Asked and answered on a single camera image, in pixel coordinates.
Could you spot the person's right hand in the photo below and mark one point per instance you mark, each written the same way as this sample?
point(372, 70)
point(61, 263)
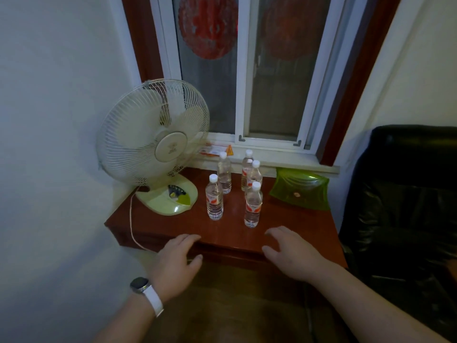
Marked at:
point(298, 258)

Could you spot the person's left hand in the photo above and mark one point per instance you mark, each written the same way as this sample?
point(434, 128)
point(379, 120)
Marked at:
point(171, 271)

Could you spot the clear plastic water bottle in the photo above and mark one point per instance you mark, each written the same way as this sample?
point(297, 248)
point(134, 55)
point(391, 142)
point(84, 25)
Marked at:
point(214, 200)
point(245, 167)
point(253, 207)
point(224, 175)
point(255, 175)

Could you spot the person's right forearm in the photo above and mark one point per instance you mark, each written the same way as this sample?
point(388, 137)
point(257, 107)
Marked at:
point(364, 310)

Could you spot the smartwatch with white band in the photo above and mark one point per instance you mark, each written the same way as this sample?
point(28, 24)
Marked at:
point(140, 285)

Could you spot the reddish wooden table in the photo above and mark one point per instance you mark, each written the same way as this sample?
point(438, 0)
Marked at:
point(285, 225)

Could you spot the green glass dish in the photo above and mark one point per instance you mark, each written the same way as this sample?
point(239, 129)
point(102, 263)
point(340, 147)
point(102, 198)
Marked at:
point(303, 189)

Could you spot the white window ledge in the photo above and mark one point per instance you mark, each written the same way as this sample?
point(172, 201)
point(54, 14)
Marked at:
point(285, 158)

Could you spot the black leather office chair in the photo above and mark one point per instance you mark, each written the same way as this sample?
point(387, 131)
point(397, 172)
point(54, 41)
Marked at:
point(403, 210)

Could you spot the white table fan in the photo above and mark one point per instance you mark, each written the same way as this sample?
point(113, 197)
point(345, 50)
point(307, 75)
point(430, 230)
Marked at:
point(167, 146)

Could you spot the orange and white paper packet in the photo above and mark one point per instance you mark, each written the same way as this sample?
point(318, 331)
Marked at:
point(214, 150)

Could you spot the white framed sliding window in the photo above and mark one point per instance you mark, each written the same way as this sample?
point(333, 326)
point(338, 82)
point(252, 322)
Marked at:
point(242, 67)

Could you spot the dark wooden window trim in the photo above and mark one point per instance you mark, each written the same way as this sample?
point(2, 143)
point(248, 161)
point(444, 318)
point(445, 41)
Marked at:
point(143, 39)

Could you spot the red paper window decoration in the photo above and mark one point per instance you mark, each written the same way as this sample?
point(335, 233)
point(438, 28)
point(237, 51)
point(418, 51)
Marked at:
point(207, 28)

